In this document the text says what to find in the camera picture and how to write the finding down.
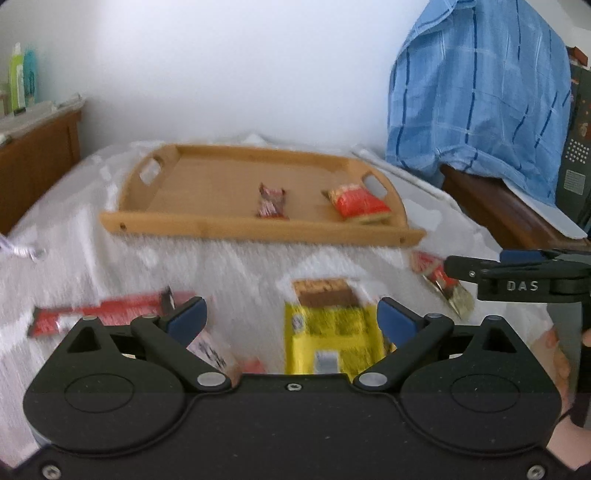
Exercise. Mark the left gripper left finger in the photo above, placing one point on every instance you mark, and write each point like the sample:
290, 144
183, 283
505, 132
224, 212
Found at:
165, 341

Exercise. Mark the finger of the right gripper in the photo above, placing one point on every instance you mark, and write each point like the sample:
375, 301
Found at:
466, 268
537, 256

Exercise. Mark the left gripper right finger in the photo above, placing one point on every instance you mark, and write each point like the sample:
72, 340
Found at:
418, 341

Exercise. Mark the red beige nescafe sachet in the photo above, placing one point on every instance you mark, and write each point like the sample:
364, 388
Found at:
431, 268

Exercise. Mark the pink white small packet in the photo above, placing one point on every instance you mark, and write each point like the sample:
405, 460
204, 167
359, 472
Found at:
214, 351

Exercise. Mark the yellow snack packet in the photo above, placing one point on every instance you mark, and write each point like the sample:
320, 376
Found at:
333, 340

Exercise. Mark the long red stick packet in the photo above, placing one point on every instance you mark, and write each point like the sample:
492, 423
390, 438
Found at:
112, 312

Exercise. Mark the right hand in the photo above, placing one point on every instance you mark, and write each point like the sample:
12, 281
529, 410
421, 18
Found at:
569, 443

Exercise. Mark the dark patterned box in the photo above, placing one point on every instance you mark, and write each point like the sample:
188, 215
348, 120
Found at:
573, 192

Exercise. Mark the red orange peanut packet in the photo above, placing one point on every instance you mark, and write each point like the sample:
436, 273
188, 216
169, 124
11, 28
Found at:
356, 204

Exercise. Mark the white grey fuzzy blanket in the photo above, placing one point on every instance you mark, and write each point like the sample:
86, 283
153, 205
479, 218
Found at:
244, 284

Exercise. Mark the wooden serving tray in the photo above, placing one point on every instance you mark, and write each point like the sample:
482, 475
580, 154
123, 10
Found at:
212, 192

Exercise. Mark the small dark red candy packet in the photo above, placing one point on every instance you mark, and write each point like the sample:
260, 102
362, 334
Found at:
272, 203

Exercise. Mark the blue plaid cloth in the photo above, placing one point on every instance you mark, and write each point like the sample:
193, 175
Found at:
484, 87

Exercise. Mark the wooden side cabinet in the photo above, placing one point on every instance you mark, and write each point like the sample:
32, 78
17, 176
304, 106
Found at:
32, 164

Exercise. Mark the green lotion bottle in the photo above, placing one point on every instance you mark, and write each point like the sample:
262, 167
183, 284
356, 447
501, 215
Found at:
16, 79

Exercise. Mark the teal bottle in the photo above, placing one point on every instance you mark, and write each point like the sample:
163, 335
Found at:
30, 77

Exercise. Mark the dark wooden chair frame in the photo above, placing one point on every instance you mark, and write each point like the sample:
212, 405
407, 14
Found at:
512, 223

